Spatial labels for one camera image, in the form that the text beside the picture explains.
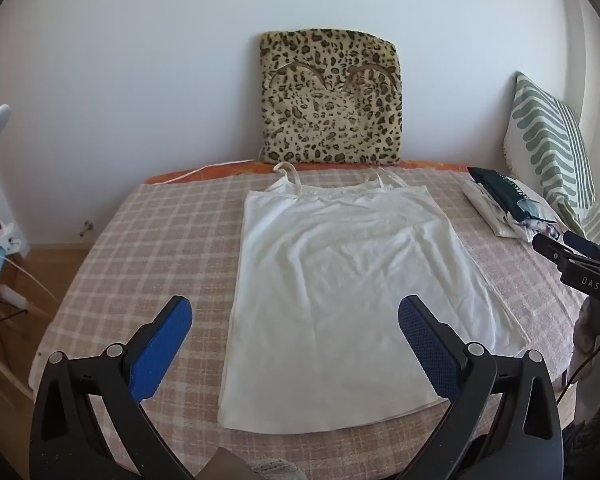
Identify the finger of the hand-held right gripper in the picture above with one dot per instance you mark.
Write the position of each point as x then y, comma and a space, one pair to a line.
582, 246
550, 250

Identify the green striped pillow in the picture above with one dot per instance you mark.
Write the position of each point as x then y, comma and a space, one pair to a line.
545, 135

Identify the white camisole top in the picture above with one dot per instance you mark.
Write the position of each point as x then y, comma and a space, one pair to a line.
340, 285

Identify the orange bed sheet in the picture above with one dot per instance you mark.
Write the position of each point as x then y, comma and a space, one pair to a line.
430, 164

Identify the leopard print cushion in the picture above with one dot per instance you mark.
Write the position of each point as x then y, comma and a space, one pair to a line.
330, 100

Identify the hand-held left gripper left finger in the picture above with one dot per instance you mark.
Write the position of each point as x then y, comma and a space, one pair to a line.
162, 345

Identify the white power strip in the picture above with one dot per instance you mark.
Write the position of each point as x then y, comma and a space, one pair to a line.
12, 295

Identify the patterned folded cloth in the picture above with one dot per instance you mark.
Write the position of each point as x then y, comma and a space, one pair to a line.
535, 215

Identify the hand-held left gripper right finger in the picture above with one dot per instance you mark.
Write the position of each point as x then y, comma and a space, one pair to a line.
427, 345

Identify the white folded cloth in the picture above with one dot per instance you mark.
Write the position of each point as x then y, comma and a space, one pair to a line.
485, 205

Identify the person's right hand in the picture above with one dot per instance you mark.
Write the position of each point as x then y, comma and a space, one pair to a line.
586, 330

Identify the pink checked blanket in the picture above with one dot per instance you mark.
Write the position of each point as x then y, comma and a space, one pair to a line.
170, 240

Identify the metal door stop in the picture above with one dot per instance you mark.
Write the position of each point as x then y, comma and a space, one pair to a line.
85, 227

